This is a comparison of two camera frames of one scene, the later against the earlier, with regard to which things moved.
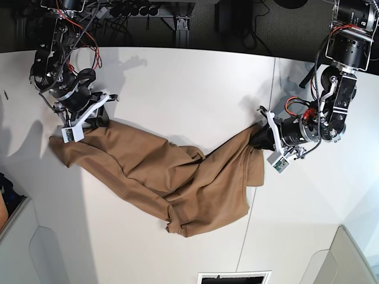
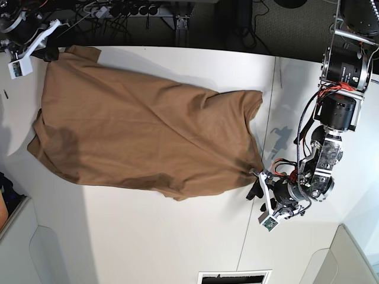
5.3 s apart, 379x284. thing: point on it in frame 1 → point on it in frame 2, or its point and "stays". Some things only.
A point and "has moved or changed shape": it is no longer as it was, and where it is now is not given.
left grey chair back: [29, 253] stays
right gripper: [291, 134] → [286, 199]
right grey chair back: [343, 262] stays
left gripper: [77, 103] → [26, 35]
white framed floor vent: [260, 277] stays
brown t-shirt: [194, 193] has moved or changed shape
